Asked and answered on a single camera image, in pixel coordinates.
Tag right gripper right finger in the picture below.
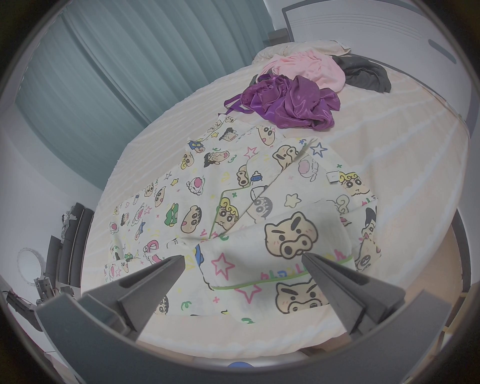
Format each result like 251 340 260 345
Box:
301 252 406 343

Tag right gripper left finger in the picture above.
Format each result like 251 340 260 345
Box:
80 255 187 342

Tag white printed pyjama top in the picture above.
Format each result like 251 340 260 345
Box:
103 114 383 327

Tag bed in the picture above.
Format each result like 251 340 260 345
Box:
80 0 474 361

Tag purple garment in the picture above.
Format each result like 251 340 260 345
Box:
224 74 341 131

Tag black garment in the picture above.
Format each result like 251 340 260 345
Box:
332 54 392 94

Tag pink garment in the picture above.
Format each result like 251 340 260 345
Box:
260 50 346 92

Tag blue-green curtain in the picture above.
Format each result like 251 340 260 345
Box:
15 0 274 192

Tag cream pillow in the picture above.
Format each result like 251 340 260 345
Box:
252 39 351 64

